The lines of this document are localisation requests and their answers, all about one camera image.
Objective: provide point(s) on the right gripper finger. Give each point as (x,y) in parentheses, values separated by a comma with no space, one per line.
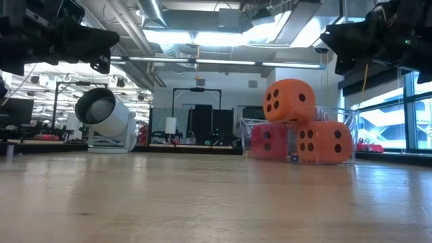
(354,38)

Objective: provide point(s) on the black gantry stand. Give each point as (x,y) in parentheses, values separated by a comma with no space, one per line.
(197,89)

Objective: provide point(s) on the clear plastic container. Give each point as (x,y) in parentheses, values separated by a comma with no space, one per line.
(246,138)

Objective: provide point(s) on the long ceiling light bar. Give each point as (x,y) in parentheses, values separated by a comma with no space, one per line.
(226,62)

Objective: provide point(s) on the white cylindrical projector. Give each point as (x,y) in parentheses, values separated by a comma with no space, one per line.
(114,121)

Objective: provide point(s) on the black panel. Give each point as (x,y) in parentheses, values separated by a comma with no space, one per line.
(222,125)
(202,121)

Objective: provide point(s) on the large red foam die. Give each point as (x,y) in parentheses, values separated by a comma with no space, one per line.
(278,141)

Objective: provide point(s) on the rectangular metal ceiling duct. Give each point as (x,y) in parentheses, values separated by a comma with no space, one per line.
(354,6)

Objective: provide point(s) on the black monitor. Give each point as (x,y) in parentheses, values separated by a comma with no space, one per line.
(18,113)
(253,113)

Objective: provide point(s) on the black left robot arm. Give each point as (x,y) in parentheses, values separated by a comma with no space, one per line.
(10,44)

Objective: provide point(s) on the silver metal post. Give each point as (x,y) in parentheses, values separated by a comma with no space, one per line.
(9,152)

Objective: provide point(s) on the red object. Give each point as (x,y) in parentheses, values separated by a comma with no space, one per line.
(371,148)

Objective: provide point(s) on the white cylinder lamp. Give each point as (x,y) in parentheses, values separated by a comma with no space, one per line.
(170,125)

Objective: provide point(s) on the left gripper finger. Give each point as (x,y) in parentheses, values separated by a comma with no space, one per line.
(91,40)

